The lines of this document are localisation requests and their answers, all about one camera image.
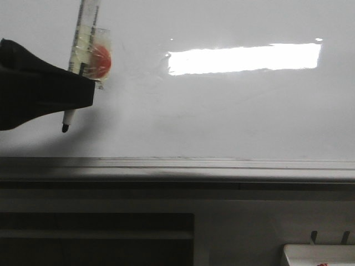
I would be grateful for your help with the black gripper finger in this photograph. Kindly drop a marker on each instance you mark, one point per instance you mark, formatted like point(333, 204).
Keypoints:
point(31, 87)

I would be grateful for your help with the white whiteboard marker with tape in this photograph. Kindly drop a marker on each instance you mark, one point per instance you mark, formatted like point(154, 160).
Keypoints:
point(90, 55)

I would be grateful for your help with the white plastic tray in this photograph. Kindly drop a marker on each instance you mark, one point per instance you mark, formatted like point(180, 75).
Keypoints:
point(313, 254)

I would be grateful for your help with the white whiteboard with aluminium frame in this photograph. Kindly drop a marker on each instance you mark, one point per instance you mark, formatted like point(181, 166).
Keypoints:
point(216, 91)

